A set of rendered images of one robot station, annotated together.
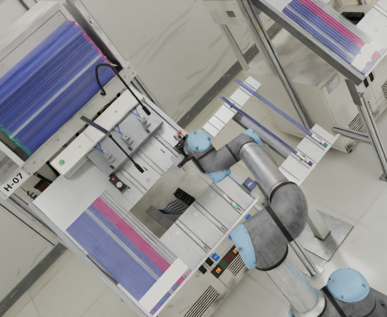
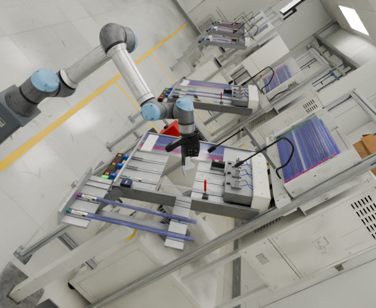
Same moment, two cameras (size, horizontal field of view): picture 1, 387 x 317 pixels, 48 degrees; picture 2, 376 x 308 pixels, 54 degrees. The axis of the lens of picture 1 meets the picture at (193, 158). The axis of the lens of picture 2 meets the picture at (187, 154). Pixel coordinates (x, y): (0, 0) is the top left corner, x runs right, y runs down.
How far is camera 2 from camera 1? 2.16 m
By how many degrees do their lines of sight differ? 77
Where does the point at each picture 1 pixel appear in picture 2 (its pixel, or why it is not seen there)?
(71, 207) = (232, 155)
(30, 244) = (255, 300)
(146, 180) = (202, 174)
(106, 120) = (260, 177)
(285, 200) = (118, 29)
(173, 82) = not seen: outside the picture
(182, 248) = (151, 156)
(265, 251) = not seen: hidden behind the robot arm
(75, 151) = (258, 161)
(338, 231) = not seen: outside the picture
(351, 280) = (45, 76)
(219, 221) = (134, 168)
